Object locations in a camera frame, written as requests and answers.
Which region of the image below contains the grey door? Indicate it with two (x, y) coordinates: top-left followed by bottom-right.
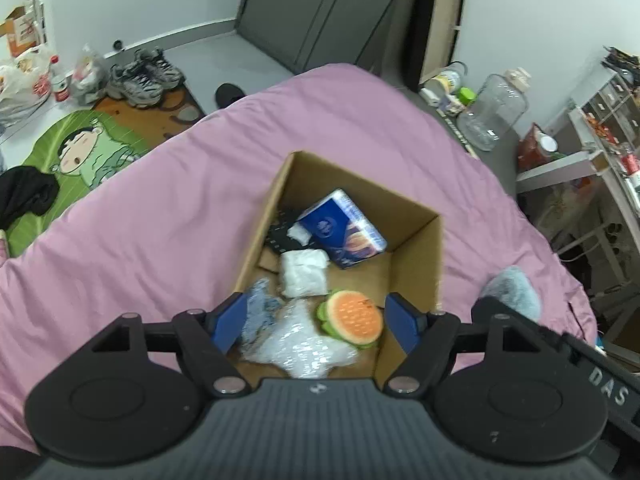
(235, 0), (423, 73)

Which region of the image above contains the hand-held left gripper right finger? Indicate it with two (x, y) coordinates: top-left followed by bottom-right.
(384, 291), (538, 396)

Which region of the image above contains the red bag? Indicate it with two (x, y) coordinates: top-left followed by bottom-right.
(516, 122), (558, 171)

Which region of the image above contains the blue-grey cloth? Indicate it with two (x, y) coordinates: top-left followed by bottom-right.
(240, 279), (286, 346)

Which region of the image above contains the grey fluffy plush toy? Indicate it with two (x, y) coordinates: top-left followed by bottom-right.
(481, 266), (543, 322)

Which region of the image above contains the clear plastic bag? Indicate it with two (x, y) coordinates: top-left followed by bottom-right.
(240, 299), (358, 380)

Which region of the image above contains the green cartoon floor mat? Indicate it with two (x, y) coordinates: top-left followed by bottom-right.
(2, 109), (153, 258)

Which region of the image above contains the white drawer organizer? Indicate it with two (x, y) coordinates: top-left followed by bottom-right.
(580, 67), (640, 131)

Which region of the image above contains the black shoe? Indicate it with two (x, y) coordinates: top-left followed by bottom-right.
(215, 83), (247, 109)

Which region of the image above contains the clear water jug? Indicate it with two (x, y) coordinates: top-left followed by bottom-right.
(457, 67), (530, 152)

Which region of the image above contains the blue tissue pack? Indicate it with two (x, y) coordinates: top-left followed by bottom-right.
(297, 188), (388, 270)

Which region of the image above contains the green lid jar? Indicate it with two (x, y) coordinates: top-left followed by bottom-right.
(447, 87), (476, 113)

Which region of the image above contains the orange burger plush toy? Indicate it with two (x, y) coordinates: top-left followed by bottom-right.
(316, 290), (385, 351)

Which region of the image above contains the grey desk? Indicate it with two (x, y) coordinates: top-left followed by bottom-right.
(515, 105), (640, 311)

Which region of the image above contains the brown cardboard box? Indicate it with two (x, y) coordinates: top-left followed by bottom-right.
(225, 150), (445, 383)

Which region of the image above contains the flat black cardboard box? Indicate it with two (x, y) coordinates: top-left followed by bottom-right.
(402, 0), (468, 88)

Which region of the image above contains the orange carton box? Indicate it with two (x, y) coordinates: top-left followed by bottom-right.
(0, 6), (43, 58)

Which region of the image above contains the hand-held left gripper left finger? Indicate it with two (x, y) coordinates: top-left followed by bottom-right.
(90, 291), (252, 396)

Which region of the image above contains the pink bed sheet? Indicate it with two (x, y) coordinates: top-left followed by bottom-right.
(0, 62), (598, 453)

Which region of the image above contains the grey sneaker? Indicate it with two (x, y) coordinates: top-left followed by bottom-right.
(135, 47), (185, 91)
(107, 60), (165, 108)

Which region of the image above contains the white plastic shopping bag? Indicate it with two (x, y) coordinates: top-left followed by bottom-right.
(0, 45), (53, 126)

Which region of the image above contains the grey plastic bag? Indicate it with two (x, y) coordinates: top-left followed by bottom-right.
(72, 45), (108, 106)

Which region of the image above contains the brown floor mat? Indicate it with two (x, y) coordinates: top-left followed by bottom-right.
(92, 82), (207, 161)

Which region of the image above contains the red label bottle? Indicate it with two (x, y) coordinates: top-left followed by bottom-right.
(49, 54), (72, 103)

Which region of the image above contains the yellow white plastic jar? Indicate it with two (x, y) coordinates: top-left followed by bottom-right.
(420, 61), (467, 106)

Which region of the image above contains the black clothing pile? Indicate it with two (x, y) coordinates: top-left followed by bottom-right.
(0, 166), (61, 231)

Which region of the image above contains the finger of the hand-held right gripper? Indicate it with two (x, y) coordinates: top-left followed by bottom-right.
(471, 296), (568, 348)

